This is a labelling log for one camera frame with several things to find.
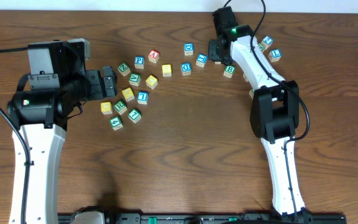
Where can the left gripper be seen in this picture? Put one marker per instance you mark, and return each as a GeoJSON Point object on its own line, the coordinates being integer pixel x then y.
{"type": "Point", "coordinates": [96, 83]}

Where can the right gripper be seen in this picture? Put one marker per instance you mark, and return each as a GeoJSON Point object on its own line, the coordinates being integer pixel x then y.
{"type": "Point", "coordinates": [214, 50]}

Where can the yellow O block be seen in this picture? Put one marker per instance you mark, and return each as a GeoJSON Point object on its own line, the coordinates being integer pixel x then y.
{"type": "Point", "coordinates": [151, 81]}

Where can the green r block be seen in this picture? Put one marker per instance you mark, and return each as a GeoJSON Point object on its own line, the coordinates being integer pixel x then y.
{"type": "Point", "coordinates": [120, 107]}
{"type": "Point", "coordinates": [251, 94]}

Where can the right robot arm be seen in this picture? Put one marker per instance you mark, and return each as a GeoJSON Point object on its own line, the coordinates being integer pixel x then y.
{"type": "Point", "coordinates": [274, 114]}

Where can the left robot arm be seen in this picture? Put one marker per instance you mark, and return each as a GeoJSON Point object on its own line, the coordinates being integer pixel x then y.
{"type": "Point", "coordinates": [58, 83]}

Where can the green B block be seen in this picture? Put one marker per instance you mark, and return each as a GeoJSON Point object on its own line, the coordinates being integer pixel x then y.
{"type": "Point", "coordinates": [229, 71]}

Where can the yellow block lower left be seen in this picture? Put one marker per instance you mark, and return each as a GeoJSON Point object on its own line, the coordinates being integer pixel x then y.
{"type": "Point", "coordinates": [106, 108]}

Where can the green Z block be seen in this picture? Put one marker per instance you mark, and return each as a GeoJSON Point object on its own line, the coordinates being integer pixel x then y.
{"type": "Point", "coordinates": [124, 69]}

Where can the yellow K block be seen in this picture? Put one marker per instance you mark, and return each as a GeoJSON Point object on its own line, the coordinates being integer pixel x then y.
{"type": "Point", "coordinates": [128, 94]}

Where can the blue D block upper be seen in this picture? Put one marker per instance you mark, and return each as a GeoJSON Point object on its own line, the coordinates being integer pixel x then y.
{"type": "Point", "coordinates": [188, 48]}

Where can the blue d block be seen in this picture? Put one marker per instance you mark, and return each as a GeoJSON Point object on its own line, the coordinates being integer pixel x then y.
{"type": "Point", "coordinates": [186, 69]}
{"type": "Point", "coordinates": [188, 48]}

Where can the green V block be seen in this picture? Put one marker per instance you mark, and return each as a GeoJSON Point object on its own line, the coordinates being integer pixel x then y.
{"type": "Point", "coordinates": [134, 79]}

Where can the blue D block lower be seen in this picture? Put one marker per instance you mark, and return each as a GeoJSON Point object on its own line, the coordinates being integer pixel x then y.
{"type": "Point", "coordinates": [186, 69]}

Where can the blue 5 block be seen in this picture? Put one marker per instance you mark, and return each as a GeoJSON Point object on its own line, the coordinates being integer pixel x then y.
{"type": "Point", "coordinates": [245, 77]}

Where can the green 4 block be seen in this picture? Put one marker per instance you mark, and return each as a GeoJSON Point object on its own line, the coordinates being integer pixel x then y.
{"type": "Point", "coordinates": [116, 123]}

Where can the green N block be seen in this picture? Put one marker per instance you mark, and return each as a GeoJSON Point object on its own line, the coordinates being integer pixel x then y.
{"type": "Point", "coordinates": [261, 47]}

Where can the blue P block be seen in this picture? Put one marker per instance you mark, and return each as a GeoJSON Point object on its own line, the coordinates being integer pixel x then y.
{"type": "Point", "coordinates": [139, 62]}

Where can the green 7 block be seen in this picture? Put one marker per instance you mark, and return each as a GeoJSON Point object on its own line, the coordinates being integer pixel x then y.
{"type": "Point", "coordinates": [134, 115]}

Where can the blue 2 block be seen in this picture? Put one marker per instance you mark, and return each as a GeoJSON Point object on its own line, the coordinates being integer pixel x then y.
{"type": "Point", "coordinates": [267, 41]}

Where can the yellow S block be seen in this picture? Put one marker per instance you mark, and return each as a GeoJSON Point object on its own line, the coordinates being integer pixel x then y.
{"type": "Point", "coordinates": [167, 70]}

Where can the red A block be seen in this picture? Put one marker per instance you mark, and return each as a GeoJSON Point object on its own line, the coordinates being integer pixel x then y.
{"type": "Point", "coordinates": [154, 56]}

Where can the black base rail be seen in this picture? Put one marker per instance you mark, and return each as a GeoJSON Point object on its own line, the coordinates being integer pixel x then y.
{"type": "Point", "coordinates": [97, 215]}

